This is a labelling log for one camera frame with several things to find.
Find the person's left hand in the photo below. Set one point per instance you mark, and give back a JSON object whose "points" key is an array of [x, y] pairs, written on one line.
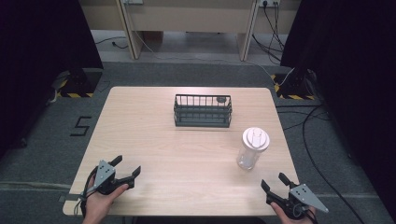
{"points": [[99, 203]]}

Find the black stand base striped tape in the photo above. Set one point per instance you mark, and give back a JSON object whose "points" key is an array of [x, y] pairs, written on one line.
{"points": [[294, 85], [79, 82]]}

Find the clear cup with white lid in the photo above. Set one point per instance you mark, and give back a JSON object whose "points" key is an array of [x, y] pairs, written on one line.
{"points": [[252, 146]]}

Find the white wall socket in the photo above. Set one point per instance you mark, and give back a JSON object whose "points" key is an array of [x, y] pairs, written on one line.
{"points": [[269, 2]]}

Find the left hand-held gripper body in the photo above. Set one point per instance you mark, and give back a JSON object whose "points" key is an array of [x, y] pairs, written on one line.
{"points": [[104, 175]]}

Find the person's right hand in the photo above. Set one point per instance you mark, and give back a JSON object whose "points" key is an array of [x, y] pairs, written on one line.
{"points": [[289, 217]]}

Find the black curtain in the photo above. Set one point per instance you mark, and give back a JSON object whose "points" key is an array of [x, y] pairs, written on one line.
{"points": [[351, 62], [37, 46]]}

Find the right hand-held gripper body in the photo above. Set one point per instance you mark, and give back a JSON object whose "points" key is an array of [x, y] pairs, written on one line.
{"points": [[300, 199]]}

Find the beige wooden desk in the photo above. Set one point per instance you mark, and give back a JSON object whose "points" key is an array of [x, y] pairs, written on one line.
{"points": [[190, 15]]}

